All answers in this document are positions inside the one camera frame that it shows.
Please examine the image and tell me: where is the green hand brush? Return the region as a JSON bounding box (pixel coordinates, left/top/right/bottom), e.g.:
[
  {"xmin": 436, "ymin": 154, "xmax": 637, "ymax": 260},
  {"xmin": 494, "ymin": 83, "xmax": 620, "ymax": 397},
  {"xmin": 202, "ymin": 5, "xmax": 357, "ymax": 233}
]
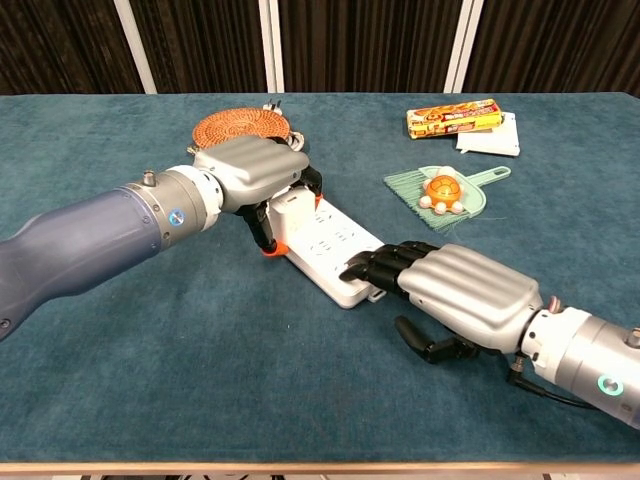
[{"xmin": 383, "ymin": 169, "xmax": 472, "ymax": 235}]

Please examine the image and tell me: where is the dark ribbed partition panel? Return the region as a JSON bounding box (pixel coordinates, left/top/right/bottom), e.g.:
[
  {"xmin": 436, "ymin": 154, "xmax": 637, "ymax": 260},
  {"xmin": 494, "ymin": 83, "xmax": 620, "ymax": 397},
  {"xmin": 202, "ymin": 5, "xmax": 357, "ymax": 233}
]
[
  {"xmin": 276, "ymin": 0, "xmax": 465, "ymax": 94},
  {"xmin": 0, "ymin": 0, "xmax": 147, "ymax": 96},
  {"xmin": 463, "ymin": 0, "xmax": 640, "ymax": 99},
  {"xmin": 129, "ymin": 0, "xmax": 269, "ymax": 95}
]

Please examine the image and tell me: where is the white charger block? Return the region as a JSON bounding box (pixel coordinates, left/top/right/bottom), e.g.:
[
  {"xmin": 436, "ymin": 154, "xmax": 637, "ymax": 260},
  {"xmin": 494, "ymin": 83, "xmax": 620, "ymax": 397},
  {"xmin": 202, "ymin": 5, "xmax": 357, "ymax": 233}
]
[{"xmin": 268, "ymin": 187, "xmax": 322, "ymax": 242}]

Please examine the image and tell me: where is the green plastic dustpan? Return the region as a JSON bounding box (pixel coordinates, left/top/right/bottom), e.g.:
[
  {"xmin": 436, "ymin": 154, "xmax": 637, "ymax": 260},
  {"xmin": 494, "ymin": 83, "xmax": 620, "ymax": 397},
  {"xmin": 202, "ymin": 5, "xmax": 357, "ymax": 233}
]
[{"xmin": 416, "ymin": 165, "xmax": 513, "ymax": 220}]

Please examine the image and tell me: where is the white power strip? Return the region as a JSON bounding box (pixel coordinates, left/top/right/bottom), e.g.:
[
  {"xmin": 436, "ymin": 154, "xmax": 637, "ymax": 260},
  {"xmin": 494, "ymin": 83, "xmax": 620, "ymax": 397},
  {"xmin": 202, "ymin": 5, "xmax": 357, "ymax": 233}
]
[{"xmin": 277, "ymin": 197, "xmax": 387, "ymax": 310}]

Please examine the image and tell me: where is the yellow snack box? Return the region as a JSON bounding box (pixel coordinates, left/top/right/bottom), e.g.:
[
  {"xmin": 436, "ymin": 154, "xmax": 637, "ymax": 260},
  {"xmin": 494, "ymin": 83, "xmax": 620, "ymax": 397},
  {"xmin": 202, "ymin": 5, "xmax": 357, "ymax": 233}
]
[{"xmin": 405, "ymin": 97, "xmax": 504, "ymax": 141}]

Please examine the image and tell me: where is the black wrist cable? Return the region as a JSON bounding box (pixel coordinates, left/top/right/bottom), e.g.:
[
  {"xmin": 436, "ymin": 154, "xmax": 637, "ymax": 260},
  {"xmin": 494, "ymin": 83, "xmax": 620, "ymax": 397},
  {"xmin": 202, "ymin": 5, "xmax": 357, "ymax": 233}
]
[{"xmin": 508, "ymin": 365, "xmax": 597, "ymax": 410}]

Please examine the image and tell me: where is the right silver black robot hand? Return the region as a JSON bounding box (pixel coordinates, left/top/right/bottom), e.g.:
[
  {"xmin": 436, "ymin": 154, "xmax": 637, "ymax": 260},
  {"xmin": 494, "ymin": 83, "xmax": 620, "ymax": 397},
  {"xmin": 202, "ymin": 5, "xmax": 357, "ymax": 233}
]
[{"xmin": 339, "ymin": 240, "xmax": 545, "ymax": 365}]

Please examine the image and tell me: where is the orange turtle toy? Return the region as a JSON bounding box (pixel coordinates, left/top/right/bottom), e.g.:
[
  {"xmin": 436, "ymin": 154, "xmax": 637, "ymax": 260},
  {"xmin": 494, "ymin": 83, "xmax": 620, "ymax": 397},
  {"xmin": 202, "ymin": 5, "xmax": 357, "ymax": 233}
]
[{"xmin": 418, "ymin": 174, "xmax": 464, "ymax": 216}]

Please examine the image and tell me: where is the white partition post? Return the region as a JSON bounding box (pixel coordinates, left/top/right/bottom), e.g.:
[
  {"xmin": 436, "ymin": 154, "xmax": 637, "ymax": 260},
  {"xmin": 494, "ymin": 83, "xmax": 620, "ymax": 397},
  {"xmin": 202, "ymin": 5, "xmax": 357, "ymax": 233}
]
[
  {"xmin": 256, "ymin": 0, "xmax": 286, "ymax": 94},
  {"xmin": 113, "ymin": 0, "xmax": 159, "ymax": 95},
  {"xmin": 443, "ymin": 0, "xmax": 486, "ymax": 95}
]

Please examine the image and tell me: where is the round woven rattan coaster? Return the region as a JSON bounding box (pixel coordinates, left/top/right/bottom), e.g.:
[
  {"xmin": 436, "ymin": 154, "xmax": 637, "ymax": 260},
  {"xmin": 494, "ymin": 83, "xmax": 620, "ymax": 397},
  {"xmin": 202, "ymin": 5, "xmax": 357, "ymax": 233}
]
[{"xmin": 191, "ymin": 108, "xmax": 292, "ymax": 152}]

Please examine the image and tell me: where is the white card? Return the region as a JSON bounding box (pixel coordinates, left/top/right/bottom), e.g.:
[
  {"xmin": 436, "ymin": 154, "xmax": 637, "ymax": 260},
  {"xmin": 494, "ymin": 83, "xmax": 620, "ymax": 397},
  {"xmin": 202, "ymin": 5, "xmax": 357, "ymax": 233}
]
[{"xmin": 454, "ymin": 111, "xmax": 522, "ymax": 158}]

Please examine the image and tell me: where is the teal table cloth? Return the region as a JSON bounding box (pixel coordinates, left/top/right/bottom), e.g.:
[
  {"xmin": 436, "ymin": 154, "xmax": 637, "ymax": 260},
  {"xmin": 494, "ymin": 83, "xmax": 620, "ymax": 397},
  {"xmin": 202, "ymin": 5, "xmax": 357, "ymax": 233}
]
[{"xmin": 0, "ymin": 91, "xmax": 640, "ymax": 467}]

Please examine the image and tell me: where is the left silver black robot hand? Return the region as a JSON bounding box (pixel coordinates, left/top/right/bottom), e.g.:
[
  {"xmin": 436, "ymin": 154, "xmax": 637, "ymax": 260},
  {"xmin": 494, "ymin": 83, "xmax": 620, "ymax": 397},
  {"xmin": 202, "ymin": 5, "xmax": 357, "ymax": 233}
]
[{"xmin": 192, "ymin": 135, "xmax": 326, "ymax": 260}]

